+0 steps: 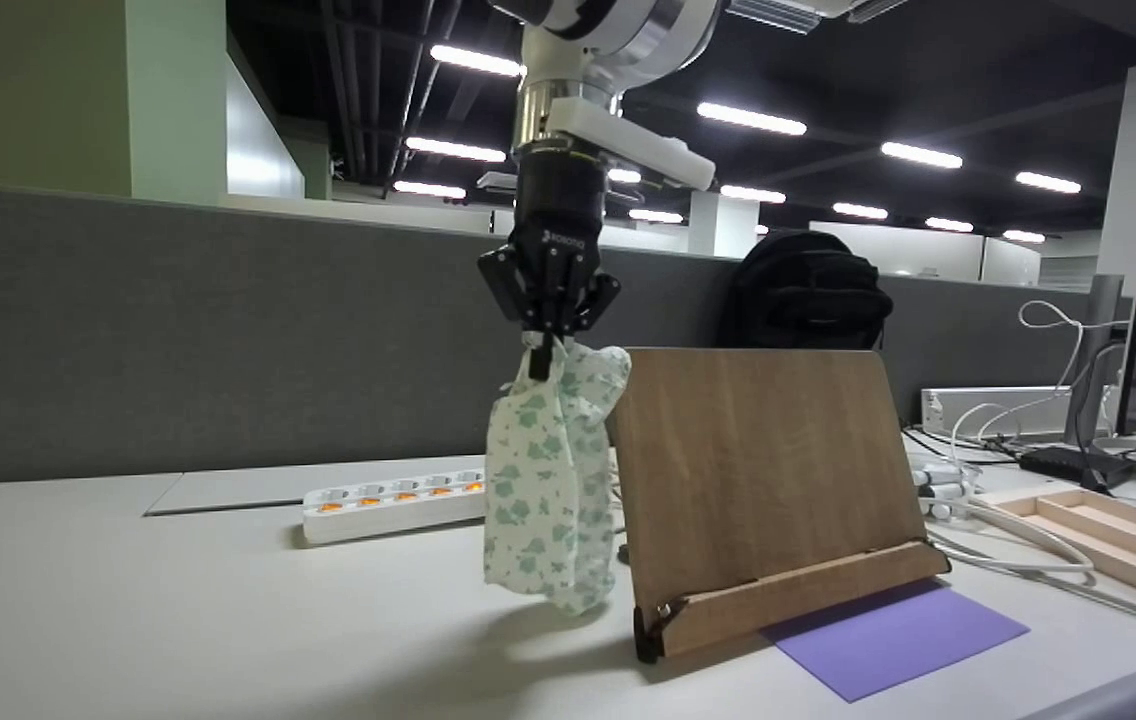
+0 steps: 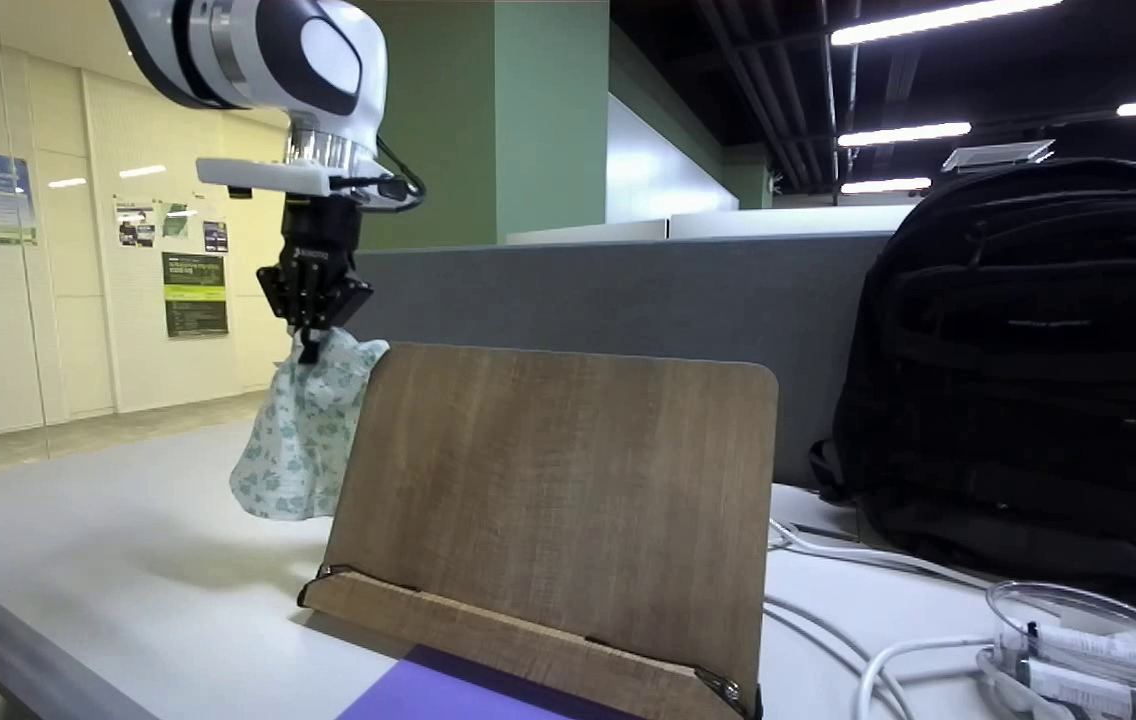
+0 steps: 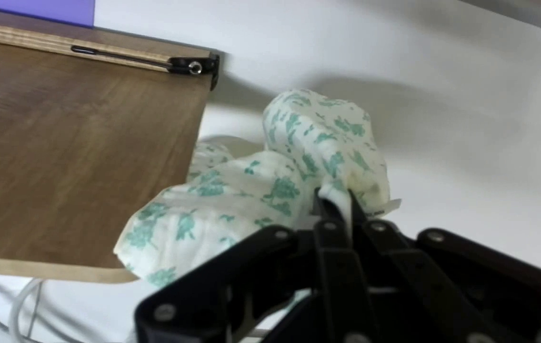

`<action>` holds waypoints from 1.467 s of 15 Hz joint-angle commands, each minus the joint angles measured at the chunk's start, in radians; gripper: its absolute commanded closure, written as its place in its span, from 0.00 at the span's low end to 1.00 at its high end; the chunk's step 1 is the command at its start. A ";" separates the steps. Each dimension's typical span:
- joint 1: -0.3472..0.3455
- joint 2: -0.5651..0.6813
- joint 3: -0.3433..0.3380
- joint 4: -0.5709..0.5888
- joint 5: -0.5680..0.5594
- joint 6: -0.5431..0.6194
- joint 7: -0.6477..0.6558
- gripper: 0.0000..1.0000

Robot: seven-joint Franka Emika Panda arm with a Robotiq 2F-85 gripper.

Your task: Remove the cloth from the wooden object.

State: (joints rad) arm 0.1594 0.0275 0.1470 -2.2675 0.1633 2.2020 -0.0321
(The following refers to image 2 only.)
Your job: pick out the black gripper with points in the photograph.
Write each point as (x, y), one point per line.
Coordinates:
(317, 261)

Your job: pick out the white green patterned cloth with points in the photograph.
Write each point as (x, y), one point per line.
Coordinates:
(303, 440)

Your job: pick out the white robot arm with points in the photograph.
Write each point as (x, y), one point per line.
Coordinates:
(261, 52)

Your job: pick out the wooden book stand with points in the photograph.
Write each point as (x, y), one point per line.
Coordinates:
(552, 492)

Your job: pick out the grey desk partition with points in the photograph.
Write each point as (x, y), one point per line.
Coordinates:
(620, 301)

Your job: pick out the purple paper sheet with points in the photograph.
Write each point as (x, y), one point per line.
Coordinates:
(462, 693)

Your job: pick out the black backpack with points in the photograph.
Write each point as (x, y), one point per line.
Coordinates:
(1032, 375)

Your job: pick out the dark green wall sign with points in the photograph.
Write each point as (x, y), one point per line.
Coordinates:
(194, 294)

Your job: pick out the small wall notice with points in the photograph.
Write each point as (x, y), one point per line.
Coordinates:
(179, 221)
(135, 227)
(213, 233)

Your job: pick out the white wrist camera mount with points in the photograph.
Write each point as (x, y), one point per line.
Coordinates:
(281, 173)

